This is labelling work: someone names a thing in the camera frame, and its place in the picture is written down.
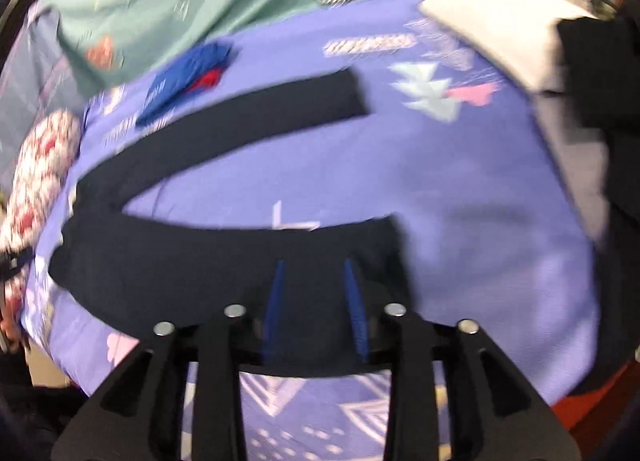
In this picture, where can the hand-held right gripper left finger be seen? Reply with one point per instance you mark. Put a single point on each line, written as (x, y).
(272, 311)

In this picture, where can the black clothing pile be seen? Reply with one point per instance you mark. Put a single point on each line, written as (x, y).
(625, 166)

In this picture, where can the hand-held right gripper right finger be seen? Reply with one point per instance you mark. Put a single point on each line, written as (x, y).
(356, 311)

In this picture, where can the blue folded pants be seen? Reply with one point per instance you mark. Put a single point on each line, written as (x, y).
(170, 86)

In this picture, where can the dark navy pants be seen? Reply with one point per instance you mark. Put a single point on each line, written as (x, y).
(200, 261)

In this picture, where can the floral pillow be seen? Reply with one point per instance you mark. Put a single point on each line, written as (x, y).
(45, 156)

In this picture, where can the white quilted pillow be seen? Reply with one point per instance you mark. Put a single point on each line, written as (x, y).
(500, 26)

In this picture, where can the grey plaid sheet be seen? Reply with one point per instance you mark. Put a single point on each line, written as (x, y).
(30, 76)

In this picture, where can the grey cloth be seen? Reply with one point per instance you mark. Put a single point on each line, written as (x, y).
(565, 141)

